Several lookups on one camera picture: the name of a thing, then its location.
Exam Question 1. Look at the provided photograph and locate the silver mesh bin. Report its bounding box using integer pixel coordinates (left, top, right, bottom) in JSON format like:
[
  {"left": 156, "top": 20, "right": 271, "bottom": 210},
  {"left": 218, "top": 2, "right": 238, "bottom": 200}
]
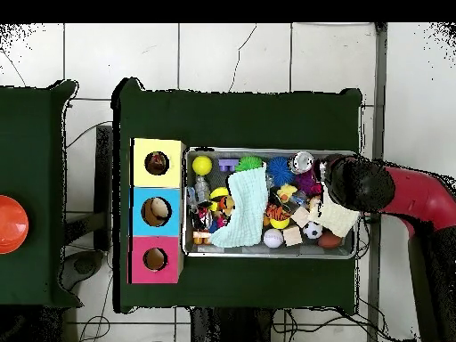
[{"left": 181, "top": 146, "right": 360, "bottom": 260}]

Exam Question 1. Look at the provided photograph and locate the wooden box with three holes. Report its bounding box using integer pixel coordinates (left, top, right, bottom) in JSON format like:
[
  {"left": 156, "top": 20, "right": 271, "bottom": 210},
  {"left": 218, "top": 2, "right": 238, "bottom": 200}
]
[{"left": 127, "top": 137, "right": 186, "bottom": 285}]

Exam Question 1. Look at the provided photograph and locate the mint green cloth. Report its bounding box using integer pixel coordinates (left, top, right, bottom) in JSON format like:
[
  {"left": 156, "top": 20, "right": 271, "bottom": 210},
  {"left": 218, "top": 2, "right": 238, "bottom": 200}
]
[{"left": 208, "top": 161, "right": 270, "bottom": 249}]

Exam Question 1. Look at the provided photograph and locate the green spiky ball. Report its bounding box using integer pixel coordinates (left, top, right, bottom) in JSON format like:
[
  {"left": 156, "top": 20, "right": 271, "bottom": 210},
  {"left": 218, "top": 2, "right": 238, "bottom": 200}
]
[{"left": 234, "top": 155, "right": 264, "bottom": 173}]

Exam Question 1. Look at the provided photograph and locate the yellow ball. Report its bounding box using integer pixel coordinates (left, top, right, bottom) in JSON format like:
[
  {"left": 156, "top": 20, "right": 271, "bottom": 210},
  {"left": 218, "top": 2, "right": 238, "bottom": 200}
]
[{"left": 191, "top": 155, "right": 214, "bottom": 176}]

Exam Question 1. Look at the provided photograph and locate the tiger plush toy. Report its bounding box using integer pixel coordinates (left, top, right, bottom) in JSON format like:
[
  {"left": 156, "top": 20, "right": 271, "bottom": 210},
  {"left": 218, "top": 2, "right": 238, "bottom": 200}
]
[{"left": 263, "top": 203, "right": 291, "bottom": 223}]

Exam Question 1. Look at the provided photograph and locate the blue spiky ball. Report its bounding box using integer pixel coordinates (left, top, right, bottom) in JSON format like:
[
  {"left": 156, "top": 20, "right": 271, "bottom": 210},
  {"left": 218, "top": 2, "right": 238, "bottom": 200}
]
[{"left": 265, "top": 156, "right": 296, "bottom": 188}]

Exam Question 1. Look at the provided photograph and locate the white baseball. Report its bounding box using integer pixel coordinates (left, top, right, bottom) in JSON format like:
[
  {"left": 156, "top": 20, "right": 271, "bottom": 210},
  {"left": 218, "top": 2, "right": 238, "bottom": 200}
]
[{"left": 263, "top": 228, "right": 285, "bottom": 249}]

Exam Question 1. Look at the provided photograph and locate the dark green table cloth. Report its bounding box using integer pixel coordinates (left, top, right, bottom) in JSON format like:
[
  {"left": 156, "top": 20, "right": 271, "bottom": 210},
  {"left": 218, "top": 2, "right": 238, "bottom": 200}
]
[
  {"left": 0, "top": 79, "right": 83, "bottom": 308},
  {"left": 111, "top": 77, "right": 363, "bottom": 314}
]

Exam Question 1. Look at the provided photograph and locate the small soccer ball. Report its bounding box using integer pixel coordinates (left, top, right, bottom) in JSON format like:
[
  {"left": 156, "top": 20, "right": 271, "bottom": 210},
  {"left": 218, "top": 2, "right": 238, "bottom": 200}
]
[{"left": 302, "top": 221, "right": 323, "bottom": 240}]

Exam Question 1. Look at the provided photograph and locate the cream knitted cloth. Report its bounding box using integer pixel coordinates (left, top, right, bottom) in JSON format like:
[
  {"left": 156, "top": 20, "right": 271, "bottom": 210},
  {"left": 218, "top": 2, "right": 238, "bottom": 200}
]
[{"left": 307, "top": 184, "right": 362, "bottom": 239}]

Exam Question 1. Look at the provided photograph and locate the brown toy football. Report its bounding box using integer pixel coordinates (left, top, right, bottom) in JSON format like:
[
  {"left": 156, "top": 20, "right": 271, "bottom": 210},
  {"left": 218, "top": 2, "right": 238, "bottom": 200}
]
[{"left": 316, "top": 230, "right": 344, "bottom": 249}]

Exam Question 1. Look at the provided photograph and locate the orange bowl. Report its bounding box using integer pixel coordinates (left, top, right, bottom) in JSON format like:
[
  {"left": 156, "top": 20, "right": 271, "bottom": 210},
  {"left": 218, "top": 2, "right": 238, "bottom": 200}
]
[{"left": 0, "top": 194, "right": 30, "bottom": 255}]

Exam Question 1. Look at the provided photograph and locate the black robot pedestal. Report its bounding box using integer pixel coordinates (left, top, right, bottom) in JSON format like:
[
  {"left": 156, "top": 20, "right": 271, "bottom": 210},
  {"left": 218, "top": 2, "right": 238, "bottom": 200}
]
[{"left": 190, "top": 306, "right": 275, "bottom": 342}]

